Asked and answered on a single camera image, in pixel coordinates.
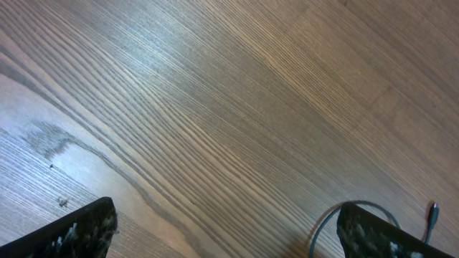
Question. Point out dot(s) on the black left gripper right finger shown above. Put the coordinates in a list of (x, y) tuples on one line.
[(364, 235)]

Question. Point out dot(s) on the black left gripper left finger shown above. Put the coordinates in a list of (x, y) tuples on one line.
[(86, 232)]

